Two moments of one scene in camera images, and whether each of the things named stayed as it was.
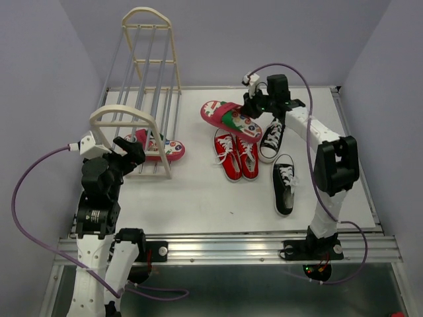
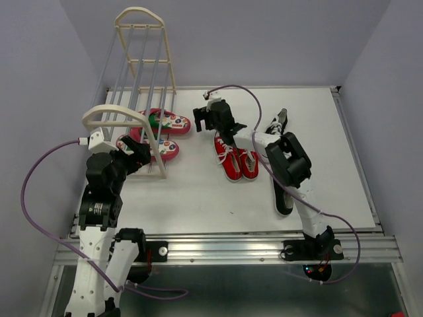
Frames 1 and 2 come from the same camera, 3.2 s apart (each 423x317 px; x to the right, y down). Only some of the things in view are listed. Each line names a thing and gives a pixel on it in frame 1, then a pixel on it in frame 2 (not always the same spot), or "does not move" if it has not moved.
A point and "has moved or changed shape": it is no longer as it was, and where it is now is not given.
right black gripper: x=248 y=107 -> x=199 y=113
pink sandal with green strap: x=172 y=150 has moved or changed shape
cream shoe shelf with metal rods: x=139 y=101 has moved or changed shape
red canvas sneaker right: x=249 y=152 does not move
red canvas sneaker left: x=227 y=150 does not move
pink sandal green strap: x=231 y=118 has moved or changed shape
